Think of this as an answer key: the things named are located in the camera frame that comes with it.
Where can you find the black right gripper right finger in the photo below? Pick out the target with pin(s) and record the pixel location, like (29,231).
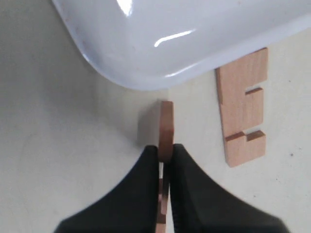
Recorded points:
(200,205)

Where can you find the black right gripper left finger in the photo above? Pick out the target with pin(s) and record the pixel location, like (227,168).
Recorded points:
(131,207)

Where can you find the wooden notched piece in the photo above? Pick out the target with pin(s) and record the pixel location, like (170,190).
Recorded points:
(165,151)
(241,106)

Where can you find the white plastic tray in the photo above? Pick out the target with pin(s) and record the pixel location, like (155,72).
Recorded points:
(156,44)

